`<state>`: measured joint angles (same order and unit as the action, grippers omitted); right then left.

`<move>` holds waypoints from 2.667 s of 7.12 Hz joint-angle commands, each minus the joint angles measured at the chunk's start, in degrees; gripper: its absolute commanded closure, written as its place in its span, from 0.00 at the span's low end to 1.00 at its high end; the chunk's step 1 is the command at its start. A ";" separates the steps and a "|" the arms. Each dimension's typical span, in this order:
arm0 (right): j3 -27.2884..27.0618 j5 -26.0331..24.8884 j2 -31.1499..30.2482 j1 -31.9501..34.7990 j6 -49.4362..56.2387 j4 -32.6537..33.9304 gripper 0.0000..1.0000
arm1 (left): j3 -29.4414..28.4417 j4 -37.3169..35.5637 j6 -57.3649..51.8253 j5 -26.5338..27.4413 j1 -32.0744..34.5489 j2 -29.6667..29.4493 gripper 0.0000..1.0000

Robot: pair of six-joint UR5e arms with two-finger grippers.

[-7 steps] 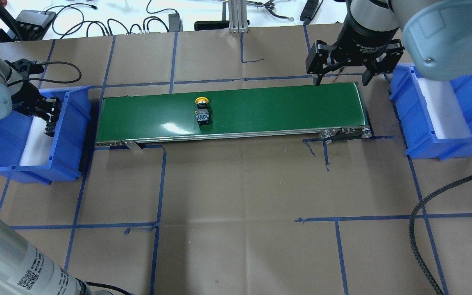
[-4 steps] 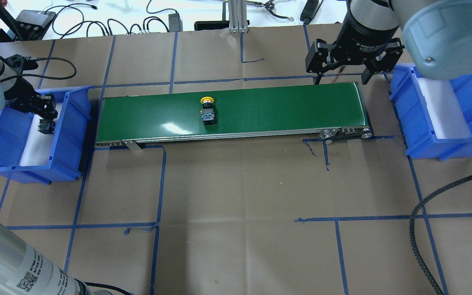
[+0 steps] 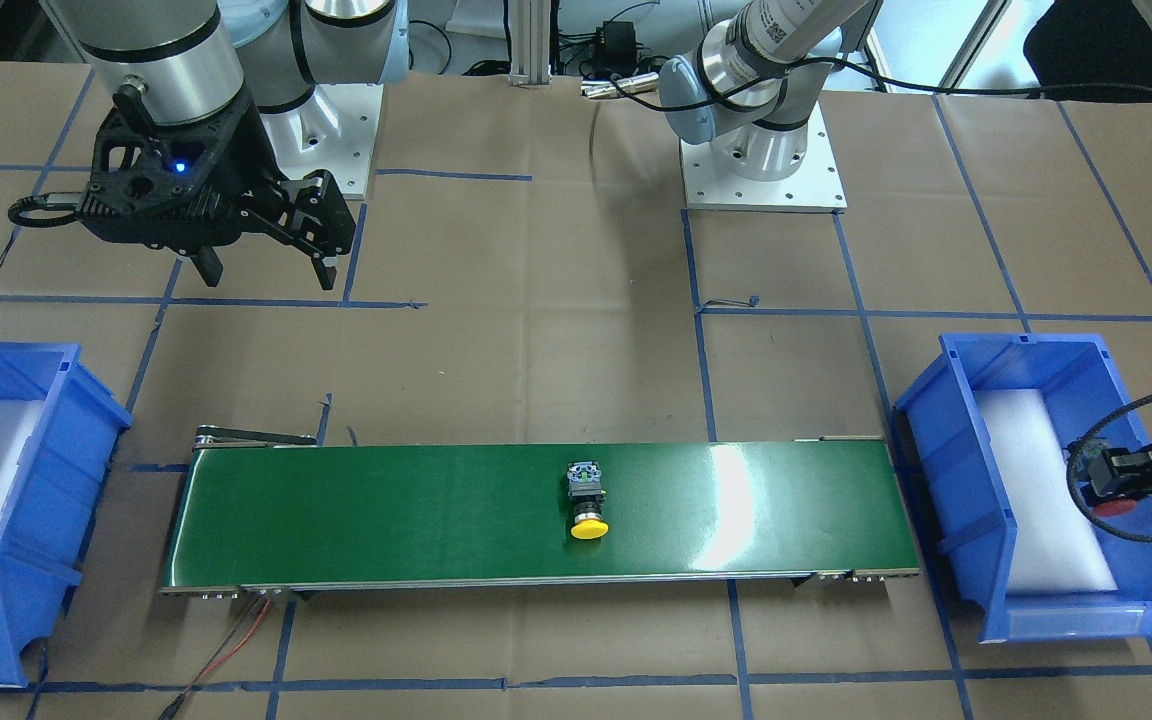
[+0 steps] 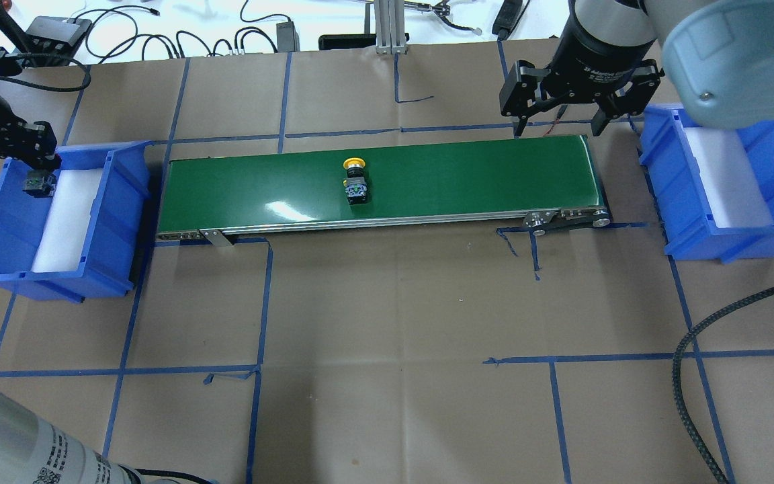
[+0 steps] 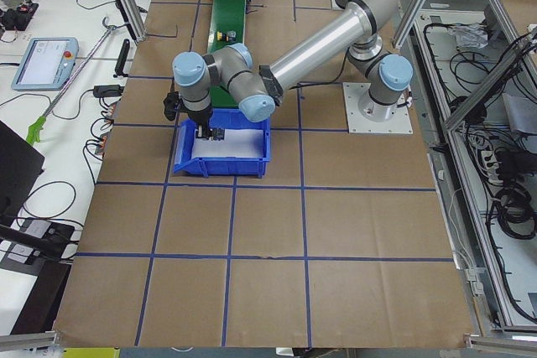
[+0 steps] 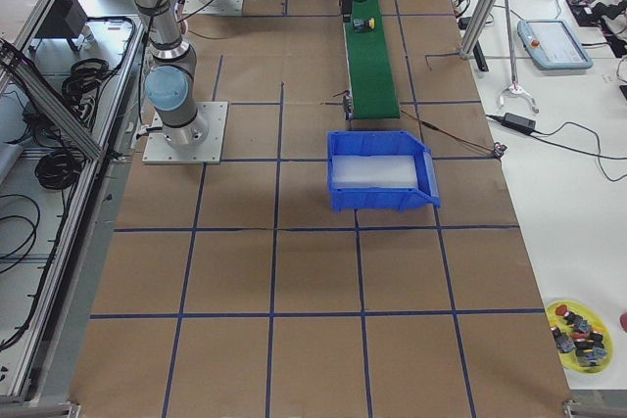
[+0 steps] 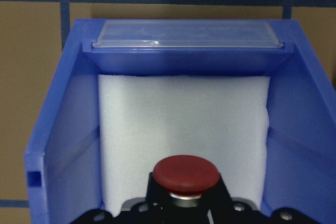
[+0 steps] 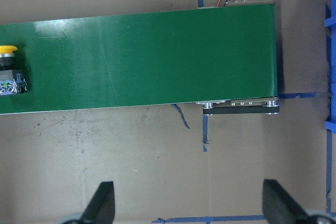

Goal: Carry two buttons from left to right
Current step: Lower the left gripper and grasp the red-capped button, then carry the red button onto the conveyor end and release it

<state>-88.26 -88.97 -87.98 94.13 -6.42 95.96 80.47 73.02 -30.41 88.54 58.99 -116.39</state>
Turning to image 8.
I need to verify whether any blue bin right side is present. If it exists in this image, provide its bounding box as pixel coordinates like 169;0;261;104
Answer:
324;0;335;134

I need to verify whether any yellow mushroom push button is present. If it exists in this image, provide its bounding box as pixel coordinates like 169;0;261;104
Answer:
1;45;27;96

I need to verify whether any green conveyor belt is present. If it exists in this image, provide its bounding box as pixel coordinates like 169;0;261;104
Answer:
1;1;279;115

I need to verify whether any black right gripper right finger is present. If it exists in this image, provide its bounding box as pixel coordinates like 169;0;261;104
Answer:
262;179;308;223

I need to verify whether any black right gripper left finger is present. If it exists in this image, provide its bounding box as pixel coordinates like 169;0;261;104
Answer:
81;181;115;223

